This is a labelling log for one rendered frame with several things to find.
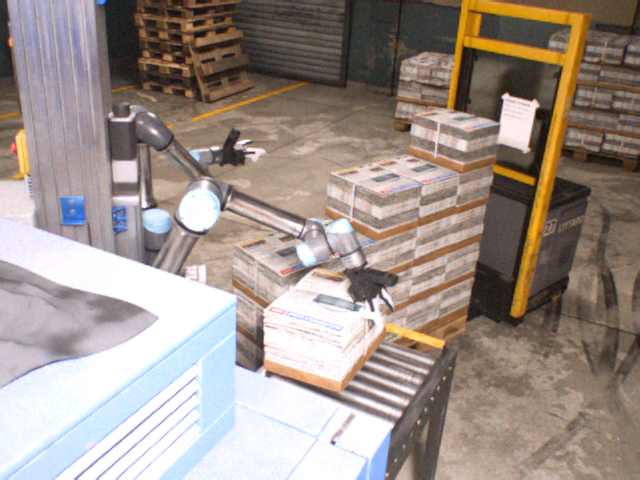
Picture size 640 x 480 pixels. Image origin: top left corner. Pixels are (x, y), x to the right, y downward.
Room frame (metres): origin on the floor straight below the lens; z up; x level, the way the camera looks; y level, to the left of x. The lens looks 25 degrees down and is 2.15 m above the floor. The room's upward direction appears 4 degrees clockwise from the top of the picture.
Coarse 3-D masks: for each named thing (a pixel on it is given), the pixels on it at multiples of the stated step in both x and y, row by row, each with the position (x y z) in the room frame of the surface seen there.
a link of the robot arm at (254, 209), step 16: (208, 176) 1.99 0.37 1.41; (224, 192) 1.97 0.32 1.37; (240, 192) 2.01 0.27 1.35; (224, 208) 1.97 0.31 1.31; (240, 208) 1.98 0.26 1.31; (256, 208) 1.99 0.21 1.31; (272, 208) 2.01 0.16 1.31; (272, 224) 1.99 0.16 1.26; (288, 224) 1.99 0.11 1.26; (304, 224) 2.01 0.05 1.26; (320, 224) 2.05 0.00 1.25
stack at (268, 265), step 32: (448, 224) 3.20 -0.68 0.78; (256, 256) 2.60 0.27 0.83; (288, 256) 2.62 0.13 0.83; (384, 256) 2.88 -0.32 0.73; (416, 256) 3.04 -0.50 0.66; (256, 288) 2.57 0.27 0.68; (288, 288) 2.46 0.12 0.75; (416, 288) 3.06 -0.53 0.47; (256, 320) 2.58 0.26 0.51; (416, 320) 3.09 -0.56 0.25; (256, 352) 2.58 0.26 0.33
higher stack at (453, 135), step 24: (432, 120) 3.41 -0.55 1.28; (456, 120) 3.42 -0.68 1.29; (480, 120) 3.45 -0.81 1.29; (432, 144) 3.39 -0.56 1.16; (456, 144) 3.28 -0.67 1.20; (480, 144) 3.32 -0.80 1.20; (480, 168) 3.35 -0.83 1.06; (456, 192) 3.24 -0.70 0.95; (480, 192) 3.36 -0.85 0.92; (456, 216) 3.23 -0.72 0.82; (480, 216) 3.40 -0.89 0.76; (456, 240) 3.25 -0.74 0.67; (456, 264) 3.28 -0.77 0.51; (456, 288) 3.30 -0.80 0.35
